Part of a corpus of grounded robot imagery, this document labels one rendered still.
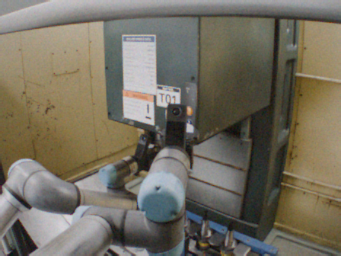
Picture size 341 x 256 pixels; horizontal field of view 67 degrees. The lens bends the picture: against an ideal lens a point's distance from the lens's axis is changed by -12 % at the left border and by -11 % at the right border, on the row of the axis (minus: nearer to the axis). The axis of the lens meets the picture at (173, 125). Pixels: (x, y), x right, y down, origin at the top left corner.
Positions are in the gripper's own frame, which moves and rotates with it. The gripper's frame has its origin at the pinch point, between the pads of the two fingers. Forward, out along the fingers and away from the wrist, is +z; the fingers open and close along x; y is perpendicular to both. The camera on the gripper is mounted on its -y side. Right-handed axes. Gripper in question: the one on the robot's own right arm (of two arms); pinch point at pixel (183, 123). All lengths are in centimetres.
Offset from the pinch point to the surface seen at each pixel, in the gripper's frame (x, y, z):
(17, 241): -69, 55, -1
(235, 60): 14.8, -13.9, 32.0
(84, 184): -90, 90, 107
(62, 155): -101, 62, 98
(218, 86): 8.8, -6.2, 21.5
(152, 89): -13.1, -4.6, 20.8
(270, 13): 12, -26, -52
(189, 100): 0.0, -3.2, 13.1
